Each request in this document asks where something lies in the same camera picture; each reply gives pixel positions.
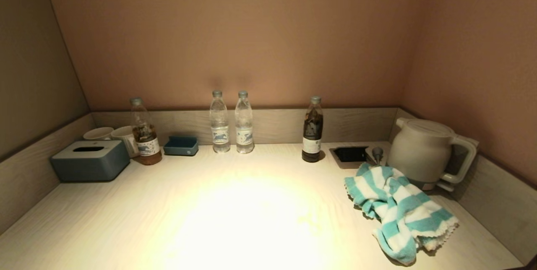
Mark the teal white striped towel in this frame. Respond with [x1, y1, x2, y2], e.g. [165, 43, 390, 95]
[345, 162, 459, 266]

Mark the clear water bottle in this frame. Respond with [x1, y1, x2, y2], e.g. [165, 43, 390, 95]
[235, 91, 255, 154]
[210, 90, 231, 153]

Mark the dark tea bottle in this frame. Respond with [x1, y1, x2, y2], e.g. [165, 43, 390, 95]
[302, 96, 324, 163]

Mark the black recessed socket panel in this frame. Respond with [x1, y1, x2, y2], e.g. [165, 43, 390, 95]
[330, 146, 370, 169]

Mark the small blue tray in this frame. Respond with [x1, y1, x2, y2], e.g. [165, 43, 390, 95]
[163, 136, 199, 156]

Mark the amber tea bottle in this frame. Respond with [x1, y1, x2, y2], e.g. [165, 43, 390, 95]
[130, 97, 162, 165]

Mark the white mug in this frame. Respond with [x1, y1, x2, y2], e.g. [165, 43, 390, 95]
[83, 127, 115, 141]
[111, 126, 140, 158]

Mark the white electric kettle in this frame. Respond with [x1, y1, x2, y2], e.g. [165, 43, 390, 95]
[387, 118, 477, 190]

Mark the grey-blue tissue box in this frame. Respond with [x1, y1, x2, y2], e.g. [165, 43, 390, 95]
[50, 140, 130, 182]

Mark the grey kettle base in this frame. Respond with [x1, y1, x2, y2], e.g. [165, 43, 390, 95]
[420, 180, 456, 192]

